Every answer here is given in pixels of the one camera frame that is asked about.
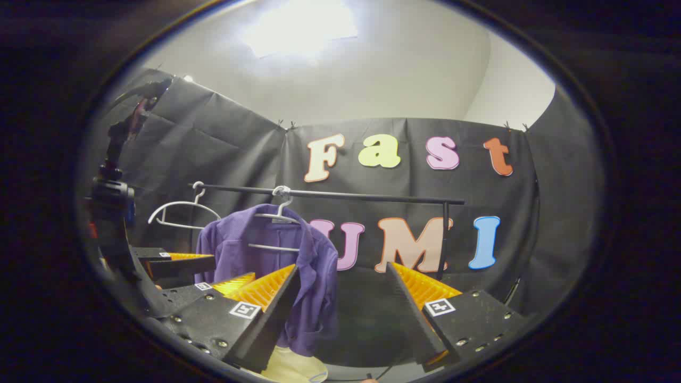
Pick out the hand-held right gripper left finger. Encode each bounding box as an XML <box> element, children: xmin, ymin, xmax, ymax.
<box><xmin>160</xmin><ymin>263</ymin><xmax>300</xmax><ymax>374</ymax></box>

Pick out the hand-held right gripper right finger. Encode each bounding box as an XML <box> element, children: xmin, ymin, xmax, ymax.
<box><xmin>386</xmin><ymin>262</ymin><xmax>528</xmax><ymax>373</ymax></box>

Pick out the purple ribbed garment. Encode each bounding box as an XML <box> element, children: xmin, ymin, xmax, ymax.
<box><xmin>194</xmin><ymin>205</ymin><xmax>340</xmax><ymax>358</ymax></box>

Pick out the white hanger with hook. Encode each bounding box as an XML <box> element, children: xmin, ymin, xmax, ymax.
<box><xmin>247</xmin><ymin>186</ymin><xmax>304</xmax><ymax>254</ymax></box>

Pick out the white plastic hanger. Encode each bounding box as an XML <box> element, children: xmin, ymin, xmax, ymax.
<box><xmin>148</xmin><ymin>181</ymin><xmax>222</xmax><ymax>231</ymax></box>

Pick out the black clothes rack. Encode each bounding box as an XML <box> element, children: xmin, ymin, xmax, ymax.
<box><xmin>188</xmin><ymin>182</ymin><xmax>466</xmax><ymax>281</ymax></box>

